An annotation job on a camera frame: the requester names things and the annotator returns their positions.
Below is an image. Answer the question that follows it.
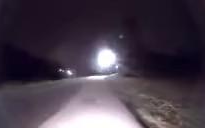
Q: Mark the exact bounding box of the grey ground strip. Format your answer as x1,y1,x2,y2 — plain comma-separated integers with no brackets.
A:
0,77,91,128

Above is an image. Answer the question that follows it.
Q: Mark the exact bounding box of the rough grass verge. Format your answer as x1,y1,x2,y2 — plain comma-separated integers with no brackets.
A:
107,73,205,128

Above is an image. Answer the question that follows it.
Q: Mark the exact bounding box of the pale paved path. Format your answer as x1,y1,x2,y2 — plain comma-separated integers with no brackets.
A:
37,73,145,128

